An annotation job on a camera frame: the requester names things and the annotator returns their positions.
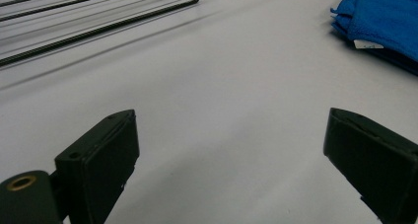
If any blue plastic object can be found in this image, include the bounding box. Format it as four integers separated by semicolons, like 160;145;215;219
329;0;418;76

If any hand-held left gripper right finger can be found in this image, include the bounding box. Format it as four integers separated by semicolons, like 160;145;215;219
322;107;418;224

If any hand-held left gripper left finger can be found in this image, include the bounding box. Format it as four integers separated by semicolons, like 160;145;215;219
53;109;140;224

